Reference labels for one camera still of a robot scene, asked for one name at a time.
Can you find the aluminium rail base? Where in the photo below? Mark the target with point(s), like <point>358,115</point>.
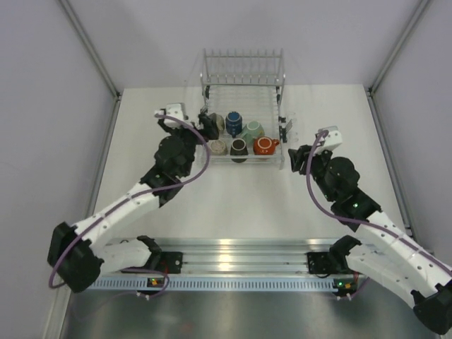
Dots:
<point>284,258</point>

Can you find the left aluminium frame post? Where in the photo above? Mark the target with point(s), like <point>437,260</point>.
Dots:
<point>88,46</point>

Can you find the beige speckled cup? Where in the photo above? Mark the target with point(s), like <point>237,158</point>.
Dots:
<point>218,148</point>

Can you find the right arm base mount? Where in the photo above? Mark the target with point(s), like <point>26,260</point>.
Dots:
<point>321,265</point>

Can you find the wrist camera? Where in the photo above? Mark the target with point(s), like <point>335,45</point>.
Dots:
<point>330,138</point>
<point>172,115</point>

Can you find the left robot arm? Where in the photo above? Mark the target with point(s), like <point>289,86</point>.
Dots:
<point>81,253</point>

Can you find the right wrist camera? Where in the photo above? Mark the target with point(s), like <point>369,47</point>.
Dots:
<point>330,138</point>

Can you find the dark blue mug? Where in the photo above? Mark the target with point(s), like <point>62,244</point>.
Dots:
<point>233,123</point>

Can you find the teal green cup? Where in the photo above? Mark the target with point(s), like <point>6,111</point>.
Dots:
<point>251,132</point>

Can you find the brown mug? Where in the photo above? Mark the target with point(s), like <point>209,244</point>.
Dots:
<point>238,150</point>

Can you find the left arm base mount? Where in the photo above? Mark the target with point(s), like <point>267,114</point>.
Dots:
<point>170,262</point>

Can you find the black and red mug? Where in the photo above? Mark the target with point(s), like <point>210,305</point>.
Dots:
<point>265,146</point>

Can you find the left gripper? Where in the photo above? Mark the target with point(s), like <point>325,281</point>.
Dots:
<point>210,129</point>

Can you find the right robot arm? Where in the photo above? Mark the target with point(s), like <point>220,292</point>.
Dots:
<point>377,248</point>

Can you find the right aluminium frame post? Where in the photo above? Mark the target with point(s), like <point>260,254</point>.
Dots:
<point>408,29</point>

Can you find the slotted cable duct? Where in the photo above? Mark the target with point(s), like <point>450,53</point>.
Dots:
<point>183,284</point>

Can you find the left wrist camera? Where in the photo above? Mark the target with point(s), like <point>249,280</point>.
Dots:
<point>172,115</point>

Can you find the olive grey mug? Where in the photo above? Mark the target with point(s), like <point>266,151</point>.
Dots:
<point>220,122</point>

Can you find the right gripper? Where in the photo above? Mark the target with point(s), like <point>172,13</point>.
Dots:
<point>299,156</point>

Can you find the metal wire dish rack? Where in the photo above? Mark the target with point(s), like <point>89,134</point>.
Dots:
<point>251,82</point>

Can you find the aluminium frame post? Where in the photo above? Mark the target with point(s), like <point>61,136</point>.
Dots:
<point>408,29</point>
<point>88,46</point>

